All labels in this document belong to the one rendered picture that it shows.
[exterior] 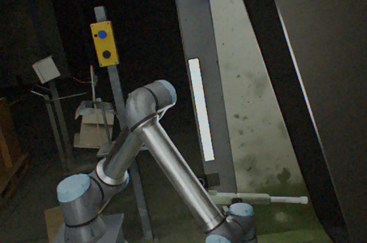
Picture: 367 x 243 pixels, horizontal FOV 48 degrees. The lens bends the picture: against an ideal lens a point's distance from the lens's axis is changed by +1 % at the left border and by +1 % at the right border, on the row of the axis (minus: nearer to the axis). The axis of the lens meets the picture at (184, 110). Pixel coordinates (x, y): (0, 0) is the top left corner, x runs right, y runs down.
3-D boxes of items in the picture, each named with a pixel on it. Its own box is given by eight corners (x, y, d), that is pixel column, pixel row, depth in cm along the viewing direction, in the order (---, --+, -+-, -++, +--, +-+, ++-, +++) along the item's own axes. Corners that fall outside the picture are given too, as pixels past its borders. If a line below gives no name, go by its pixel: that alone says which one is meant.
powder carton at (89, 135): (73, 131, 436) (77, 95, 428) (114, 134, 447) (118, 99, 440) (72, 147, 385) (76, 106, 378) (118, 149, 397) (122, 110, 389)
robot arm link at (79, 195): (57, 221, 184) (47, 186, 180) (86, 202, 197) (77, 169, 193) (78, 228, 175) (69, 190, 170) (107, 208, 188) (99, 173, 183)
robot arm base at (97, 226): (59, 250, 179) (54, 230, 177) (71, 226, 198) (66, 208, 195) (101, 243, 178) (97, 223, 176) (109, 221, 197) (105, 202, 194)
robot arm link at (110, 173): (77, 186, 197) (135, 78, 151) (104, 171, 210) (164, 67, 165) (97, 210, 193) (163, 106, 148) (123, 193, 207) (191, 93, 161)
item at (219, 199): (200, 239, 185) (204, 192, 180) (198, 234, 190) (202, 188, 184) (303, 240, 191) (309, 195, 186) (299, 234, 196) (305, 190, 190)
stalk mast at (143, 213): (154, 238, 292) (105, 6, 249) (153, 242, 287) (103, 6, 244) (146, 239, 293) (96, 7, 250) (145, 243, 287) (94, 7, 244)
